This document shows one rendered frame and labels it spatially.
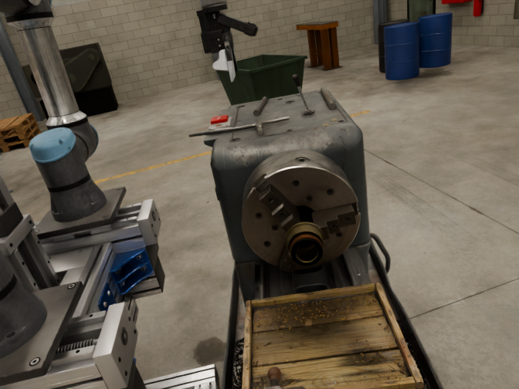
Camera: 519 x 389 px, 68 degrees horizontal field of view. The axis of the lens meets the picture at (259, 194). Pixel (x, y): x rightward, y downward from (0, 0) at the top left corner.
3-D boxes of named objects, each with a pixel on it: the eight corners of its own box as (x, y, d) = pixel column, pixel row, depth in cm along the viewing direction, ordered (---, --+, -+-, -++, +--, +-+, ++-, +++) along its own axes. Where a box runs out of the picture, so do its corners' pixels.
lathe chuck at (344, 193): (242, 252, 117) (241, 153, 103) (347, 252, 117) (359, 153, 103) (242, 269, 108) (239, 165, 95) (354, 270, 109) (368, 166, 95)
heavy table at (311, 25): (300, 65, 1030) (295, 25, 987) (315, 61, 1038) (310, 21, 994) (325, 71, 888) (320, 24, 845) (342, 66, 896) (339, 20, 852)
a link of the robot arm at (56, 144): (38, 191, 104) (15, 144, 99) (56, 173, 117) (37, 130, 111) (82, 182, 105) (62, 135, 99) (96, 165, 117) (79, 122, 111)
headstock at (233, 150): (235, 188, 180) (218, 106, 163) (338, 171, 177) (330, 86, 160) (226, 265, 127) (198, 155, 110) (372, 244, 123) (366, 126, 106)
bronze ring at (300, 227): (281, 218, 95) (283, 239, 87) (319, 213, 95) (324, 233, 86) (286, 249, 99) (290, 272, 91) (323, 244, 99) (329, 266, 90)
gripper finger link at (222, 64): (215, 85, 110) (212, 55, 111) (236, 81, 109) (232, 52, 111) (213, 79, 107) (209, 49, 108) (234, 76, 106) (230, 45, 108)
